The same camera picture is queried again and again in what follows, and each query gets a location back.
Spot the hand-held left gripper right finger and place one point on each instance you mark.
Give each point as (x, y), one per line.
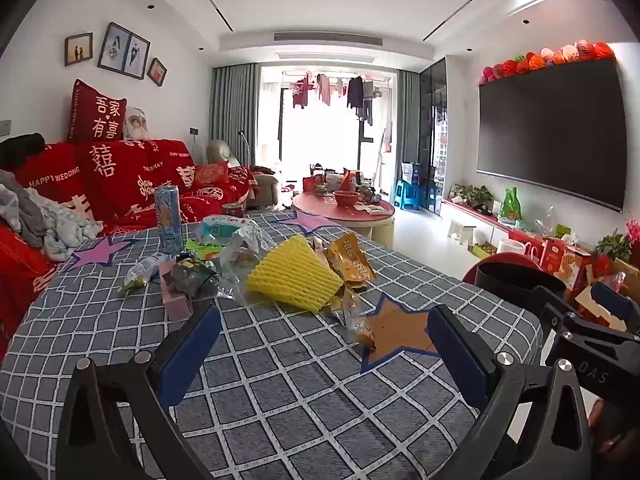
(457, 355)

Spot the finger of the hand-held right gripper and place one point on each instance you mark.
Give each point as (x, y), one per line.
(612, 297)
(552, 310)

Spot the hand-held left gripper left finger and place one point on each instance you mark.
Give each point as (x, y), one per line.
(192, 355)

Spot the black round bin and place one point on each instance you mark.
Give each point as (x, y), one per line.
(510, 280)

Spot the pink box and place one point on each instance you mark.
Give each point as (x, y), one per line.
(177, 305)

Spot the dark wrapper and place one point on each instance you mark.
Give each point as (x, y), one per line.
(192, 275)

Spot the clear wrapper with green bits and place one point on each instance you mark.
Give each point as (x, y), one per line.
(137, 275)

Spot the clear wrapper with orange print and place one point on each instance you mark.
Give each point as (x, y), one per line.
(357, 325)

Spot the green snack packet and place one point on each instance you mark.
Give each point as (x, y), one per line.
(200, 248)

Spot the yellow foam fruit net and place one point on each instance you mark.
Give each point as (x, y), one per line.
(295, 275)

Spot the white teal wipes pack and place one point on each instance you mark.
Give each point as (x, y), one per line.
(220, 227)

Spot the orange snack wrapper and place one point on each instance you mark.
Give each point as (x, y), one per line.
(350, 260)

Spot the person's right hand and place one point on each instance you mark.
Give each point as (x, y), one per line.
(596, 412)

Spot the open cardboard box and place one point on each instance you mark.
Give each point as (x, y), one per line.
(597, 305)

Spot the red waffle gift box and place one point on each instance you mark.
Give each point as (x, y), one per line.
(565, 262)

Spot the leafy green plant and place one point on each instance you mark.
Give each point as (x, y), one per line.
(612, 247)

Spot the pink flowers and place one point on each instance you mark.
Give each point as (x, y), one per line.
(634, 230)

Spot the white bucket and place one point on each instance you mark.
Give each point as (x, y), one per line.
(510, 247)

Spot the box of brown fruit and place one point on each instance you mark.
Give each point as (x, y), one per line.
(485, 251)

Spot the grey checked star tablecloth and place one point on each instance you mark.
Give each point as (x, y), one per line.
(300, 385)

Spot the green gift bag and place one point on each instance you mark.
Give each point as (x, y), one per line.
(510, 205)

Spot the white red tv console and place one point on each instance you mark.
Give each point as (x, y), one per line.
(480, 217)

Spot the small white stool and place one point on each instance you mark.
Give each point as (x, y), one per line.
(460, 230)

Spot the tall blue drink can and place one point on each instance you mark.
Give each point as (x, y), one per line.
(169, 220)

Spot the green potted plant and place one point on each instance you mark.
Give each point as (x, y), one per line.
(472, 194)

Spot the red drink can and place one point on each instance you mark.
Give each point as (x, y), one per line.
(232, 209)

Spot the blue plastic stools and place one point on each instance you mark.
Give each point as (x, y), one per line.
(407, 196)

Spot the large black television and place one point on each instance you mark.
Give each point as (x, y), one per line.
(550, 130)

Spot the small red embroidered cushion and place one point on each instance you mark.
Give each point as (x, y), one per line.
(210, 175)

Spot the sofa with red printed cover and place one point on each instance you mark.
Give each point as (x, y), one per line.
(125, 180)

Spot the white blue bag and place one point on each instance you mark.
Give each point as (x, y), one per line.
(410, 172)

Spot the round pink coffee table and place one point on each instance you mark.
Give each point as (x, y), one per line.
(312, 205)

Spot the red bowl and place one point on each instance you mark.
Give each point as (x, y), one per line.
(346, 198)

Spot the beige armchair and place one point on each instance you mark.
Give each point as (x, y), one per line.
(220, 152)

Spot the cluster of snack packages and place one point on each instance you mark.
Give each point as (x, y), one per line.
(345, 180)

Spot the floor lamp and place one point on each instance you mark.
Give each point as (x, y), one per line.
(246, 147)

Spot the black glass cabinet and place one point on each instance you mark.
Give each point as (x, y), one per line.
(432, 130)

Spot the grey garment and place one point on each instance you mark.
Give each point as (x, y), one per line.
(22, 210)

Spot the grey curtain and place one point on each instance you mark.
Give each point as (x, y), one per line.
(232, 115)
(407, 130)

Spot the cartoon doll cushion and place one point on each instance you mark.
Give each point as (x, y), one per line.
(136, 125)

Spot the row of paper lanterns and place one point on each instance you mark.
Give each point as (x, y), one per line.
(540, 60)

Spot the red cushion with white print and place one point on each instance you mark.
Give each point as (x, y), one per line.
(97, 115)

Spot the black cloth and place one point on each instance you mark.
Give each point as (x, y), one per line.
(20, 147)

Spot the row of hanging laundry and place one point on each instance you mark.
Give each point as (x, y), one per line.
(325, 90)

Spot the air conditioner vent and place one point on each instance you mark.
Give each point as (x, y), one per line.
(327, 39)

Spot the small red picture frame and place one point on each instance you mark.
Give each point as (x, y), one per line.
(157, 71)

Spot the double photo frame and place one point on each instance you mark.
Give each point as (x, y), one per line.
(123, 50)

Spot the small sunset picture frame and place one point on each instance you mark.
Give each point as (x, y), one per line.
(78, 49)

